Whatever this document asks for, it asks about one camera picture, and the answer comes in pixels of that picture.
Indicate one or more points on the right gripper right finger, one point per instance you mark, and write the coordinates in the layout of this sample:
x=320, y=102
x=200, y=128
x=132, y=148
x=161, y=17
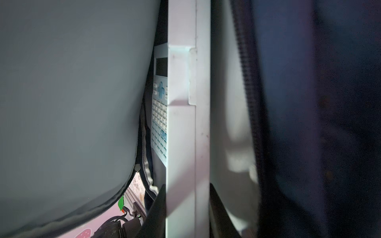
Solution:
x=221, y=225

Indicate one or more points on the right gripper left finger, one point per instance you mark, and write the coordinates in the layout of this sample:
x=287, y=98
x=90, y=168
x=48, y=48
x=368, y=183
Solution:
x=155, y=224

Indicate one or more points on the light blue pencil case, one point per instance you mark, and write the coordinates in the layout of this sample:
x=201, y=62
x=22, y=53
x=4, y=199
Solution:
x=188, y=162

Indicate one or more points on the light blue calculator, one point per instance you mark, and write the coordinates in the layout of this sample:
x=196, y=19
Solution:
x=159, y=121

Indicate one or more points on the navy blue student backpack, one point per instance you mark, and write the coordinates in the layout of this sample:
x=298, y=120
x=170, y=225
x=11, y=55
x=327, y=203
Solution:
x=295, y=113

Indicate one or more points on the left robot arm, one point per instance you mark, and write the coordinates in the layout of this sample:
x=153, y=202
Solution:
x=119, y=228

